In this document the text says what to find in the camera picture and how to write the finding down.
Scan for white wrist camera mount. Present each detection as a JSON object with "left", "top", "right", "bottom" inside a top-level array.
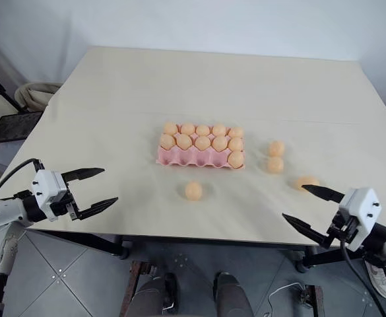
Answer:
[
  {"left": 30, "top": 169, "right": 69, "bottom": 221},
  {"left": 338, "top": 187, "right": 383, "bottom": 252}
]

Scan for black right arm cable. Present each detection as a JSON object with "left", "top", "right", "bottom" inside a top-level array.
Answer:
[{"left": 340, "top": 236, "right": 386, "bottom": 317}]

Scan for white sneaker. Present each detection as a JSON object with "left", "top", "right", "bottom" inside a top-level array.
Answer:
[{"left": 365, "top": 260, "right": 386, "bottom": 300}]

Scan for thin white floor cable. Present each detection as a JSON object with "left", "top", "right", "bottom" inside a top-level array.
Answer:
[{"left": 266, "top": 280, "right": 300, "bottom": 317}]

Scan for beige fabric bag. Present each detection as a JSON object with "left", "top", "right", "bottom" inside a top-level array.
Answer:
[{"left": 14, "top": 81, "right": 62, "bottom": 114}]

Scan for rusty metal stand bar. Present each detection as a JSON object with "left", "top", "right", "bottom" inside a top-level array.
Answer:
[
  {"left": 119, "top": 260, "right": 158, "bottom": 317},
  {"left": 297, "top": 283, "right": 325, "bottom": 317}
]

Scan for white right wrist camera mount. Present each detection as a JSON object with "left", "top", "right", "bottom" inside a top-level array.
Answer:
[{"left": 338, "top": 187, "right": 383, "bottom": 252}]

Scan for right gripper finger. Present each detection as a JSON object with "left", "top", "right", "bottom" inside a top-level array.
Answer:
[
  {"left": 301, "top": 184, "right": 346, "bottom": 203},
  {"left": 282, "top": 213, "right": 331, "bottom": 249}
]

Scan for cream table cover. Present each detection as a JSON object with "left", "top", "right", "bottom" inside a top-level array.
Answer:
[{"left": 0, "top": 45, "right": 386, "bottom": 248}]

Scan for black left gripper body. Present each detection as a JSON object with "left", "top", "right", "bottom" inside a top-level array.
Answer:
[{"left": 48, "top": 182, "right": 83, "bottom": 222}]

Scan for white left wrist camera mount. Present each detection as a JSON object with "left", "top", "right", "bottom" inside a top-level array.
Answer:
[{"left": 30, "top": 169, "right": 69, "bottom": 221}]

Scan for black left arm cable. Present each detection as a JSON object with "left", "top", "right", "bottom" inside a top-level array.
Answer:
[{"left": 0, "top": 158, "right": 46, "bottom": 203}]

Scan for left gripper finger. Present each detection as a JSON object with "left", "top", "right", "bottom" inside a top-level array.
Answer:
[
  {"left": 77, "top": 197, "right": 119, "bottom": 221},
  {"left": 61, "top": 167, "right": 106, "bottom": 184}
]

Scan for pink egg tray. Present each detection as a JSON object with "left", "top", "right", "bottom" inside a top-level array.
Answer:
[{"left": 155, "top": 123, "right": 247, "bottom": 171}]

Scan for black table leg frame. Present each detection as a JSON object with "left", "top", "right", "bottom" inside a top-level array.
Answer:
[{"left": 296, "top": 244, "right": 347, "bottom": 274}]

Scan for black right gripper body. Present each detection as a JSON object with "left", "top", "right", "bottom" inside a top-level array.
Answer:
[{"left": 325, "top": 210, "right": 358, "bottom": 248}]

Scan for dark rounded shape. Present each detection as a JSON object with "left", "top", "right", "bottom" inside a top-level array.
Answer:
[
  {"left": 213, "top": 271, "right": 253, "bottom": 317},
  {"left": 133, "top": 271, "right": 181, "bottom": 317}
]

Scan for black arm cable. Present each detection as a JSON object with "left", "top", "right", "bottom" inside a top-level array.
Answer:
[
  {"left": 0, "top": 158, "right": 46, "bottom": 203},
  {"left": 340, "top": 236, "right": 386, "bottom": 317}
]

